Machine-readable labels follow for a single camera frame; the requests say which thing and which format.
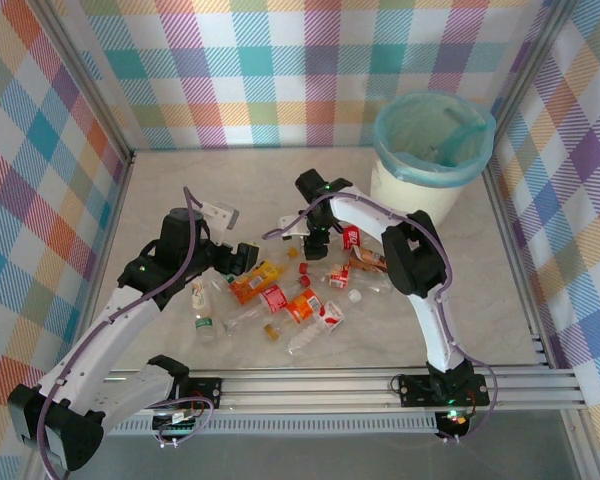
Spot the small bottle red white label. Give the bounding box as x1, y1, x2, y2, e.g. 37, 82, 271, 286
327, 263, 352, 290

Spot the bottle white orange label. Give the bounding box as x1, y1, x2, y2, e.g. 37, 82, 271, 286
189, 278, 212, 314

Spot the aluminium mounting rail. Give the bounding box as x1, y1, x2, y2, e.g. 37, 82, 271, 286
34, 367, 589, 414

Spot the plaid backdrop cloth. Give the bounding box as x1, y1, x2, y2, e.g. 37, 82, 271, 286
44, 0, 576, 151
489, 0, 600, 480
0, 0, 131, 480

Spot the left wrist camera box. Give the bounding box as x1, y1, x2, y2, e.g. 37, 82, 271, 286
199, 200, 241, 247

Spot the water bottle green label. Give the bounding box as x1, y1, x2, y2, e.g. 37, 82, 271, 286
194, 309, 218, 345

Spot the clear crushed plastic bottle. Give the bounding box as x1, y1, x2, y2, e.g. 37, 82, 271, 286
352, 273, 396, 299

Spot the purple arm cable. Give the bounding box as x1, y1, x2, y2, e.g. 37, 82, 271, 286
35, 187, 215, 475
261, 191, 499, 444

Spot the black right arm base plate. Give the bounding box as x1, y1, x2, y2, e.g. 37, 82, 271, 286
397, 373, 491, 407

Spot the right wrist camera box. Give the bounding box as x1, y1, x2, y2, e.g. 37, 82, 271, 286
277, 213, 312, 240

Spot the brown drink bottle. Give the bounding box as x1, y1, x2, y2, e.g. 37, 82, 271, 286
348, 245, 390, 275

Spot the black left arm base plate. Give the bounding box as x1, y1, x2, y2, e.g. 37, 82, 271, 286
152, 377, 223, 411

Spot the orange juice bottle yellow label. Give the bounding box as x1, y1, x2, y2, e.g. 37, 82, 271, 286
228, 259, 287, 306

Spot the clear bottle orange label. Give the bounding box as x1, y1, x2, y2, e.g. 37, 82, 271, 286
263, 287, 323, 344

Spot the aluminium side rail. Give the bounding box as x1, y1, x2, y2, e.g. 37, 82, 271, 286
67, 152, 137, 376
481, 162, 559, 371

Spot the clear bottle red white label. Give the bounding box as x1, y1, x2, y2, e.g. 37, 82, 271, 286
285, 288, 364, 356

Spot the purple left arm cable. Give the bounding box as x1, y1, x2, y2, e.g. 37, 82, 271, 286
35, 187, 215, 475

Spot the grey slotted cable duct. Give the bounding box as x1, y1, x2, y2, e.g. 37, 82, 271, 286
102, 414, 439, 434

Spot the clear bottle pink-red label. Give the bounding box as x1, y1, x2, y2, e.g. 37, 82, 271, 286
223, 283, 290, 339

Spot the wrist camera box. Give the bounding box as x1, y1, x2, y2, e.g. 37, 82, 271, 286
277, 213, 312, 240
199, 200, 241, 247

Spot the aluminium frame post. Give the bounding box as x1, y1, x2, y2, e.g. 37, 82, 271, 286
489, 0, 581, 131
32, 0, 137, 169

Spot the white plastic bin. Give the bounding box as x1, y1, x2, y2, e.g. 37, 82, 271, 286
369, 154, 469, 226

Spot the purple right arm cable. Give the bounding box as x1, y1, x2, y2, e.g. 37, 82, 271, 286
261, 191, 499, 444

